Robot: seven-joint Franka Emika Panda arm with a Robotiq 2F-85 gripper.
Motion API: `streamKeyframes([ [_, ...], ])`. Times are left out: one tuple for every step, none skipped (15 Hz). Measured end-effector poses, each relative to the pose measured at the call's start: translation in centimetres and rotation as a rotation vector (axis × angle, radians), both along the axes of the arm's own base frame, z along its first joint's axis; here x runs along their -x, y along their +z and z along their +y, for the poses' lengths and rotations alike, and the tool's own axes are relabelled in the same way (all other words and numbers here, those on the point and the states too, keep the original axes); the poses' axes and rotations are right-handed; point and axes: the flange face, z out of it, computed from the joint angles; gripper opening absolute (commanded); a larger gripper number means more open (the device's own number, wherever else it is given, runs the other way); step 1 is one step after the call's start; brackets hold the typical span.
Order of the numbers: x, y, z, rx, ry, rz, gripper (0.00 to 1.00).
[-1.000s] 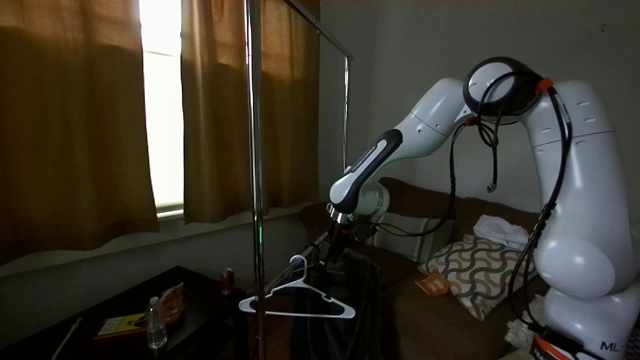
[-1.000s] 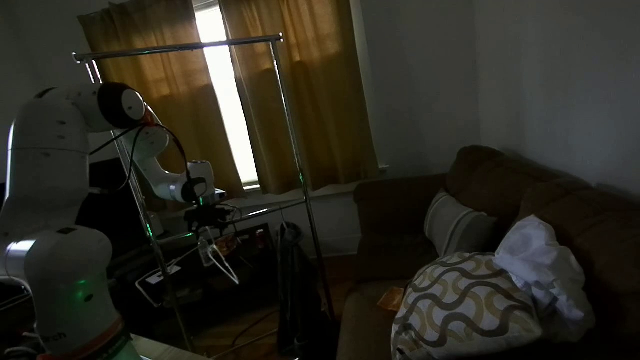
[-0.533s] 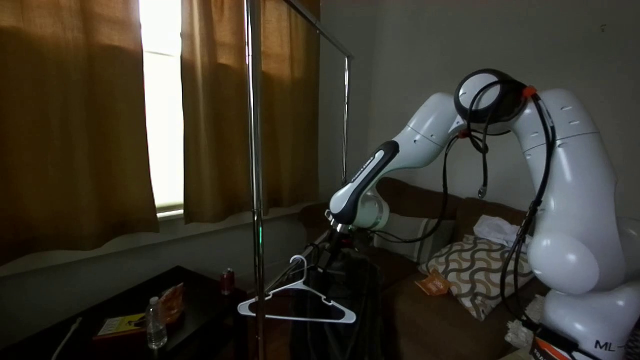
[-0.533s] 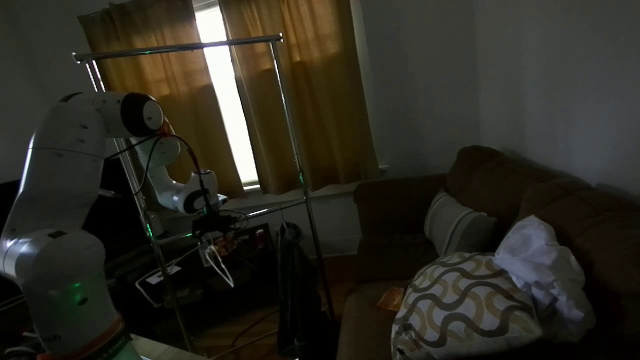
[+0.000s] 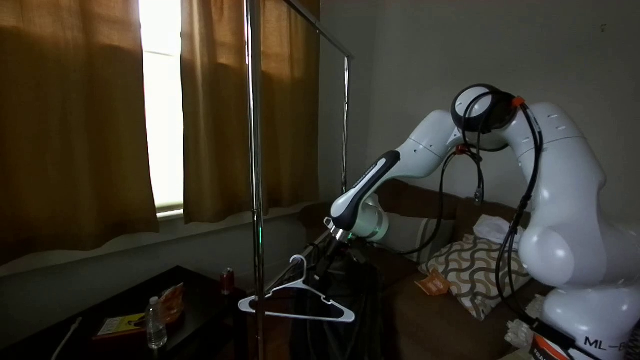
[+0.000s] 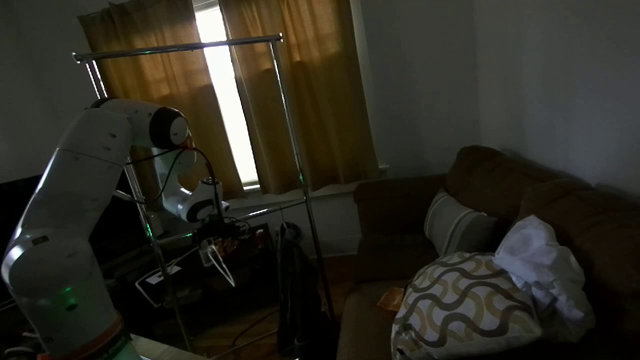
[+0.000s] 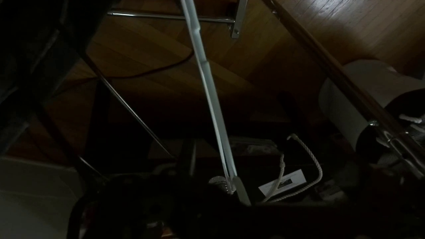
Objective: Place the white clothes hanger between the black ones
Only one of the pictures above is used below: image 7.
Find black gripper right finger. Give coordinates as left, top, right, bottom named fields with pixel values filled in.
left=277, top=90, right=311, bottom=139

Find white cord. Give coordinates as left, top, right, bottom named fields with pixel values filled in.
left=260, top=131, right=325, bottom=205

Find black floor cable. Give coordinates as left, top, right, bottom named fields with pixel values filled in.
left=98, top=45, right=196, bottom=82

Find grey cylinder container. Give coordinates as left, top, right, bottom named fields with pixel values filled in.
left=317, top=58, right=425, bottom=154

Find metal garment rack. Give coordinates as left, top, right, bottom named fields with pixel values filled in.
left=78, top=0, right=425, bottom=181

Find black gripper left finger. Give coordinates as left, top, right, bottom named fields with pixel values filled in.
left=176, top=137, right=199, bottom=179

